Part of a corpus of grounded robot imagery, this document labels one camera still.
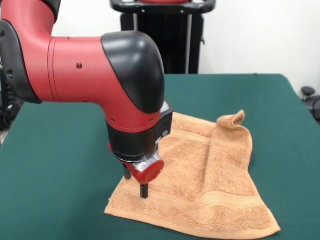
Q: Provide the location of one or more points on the dark green table cloth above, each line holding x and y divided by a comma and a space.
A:
62, 150

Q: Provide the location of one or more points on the black electronics box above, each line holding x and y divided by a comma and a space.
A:
7, 112

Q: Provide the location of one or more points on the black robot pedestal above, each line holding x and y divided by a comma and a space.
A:
175, 50

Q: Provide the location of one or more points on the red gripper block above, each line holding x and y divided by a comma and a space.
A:
150, 173

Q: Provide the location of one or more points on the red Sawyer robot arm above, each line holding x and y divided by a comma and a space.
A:
75, 67

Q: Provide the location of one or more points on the tan terry towel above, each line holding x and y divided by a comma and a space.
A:
225, 175

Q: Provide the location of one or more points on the grey office chair base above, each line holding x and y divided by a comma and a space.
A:
310, 97

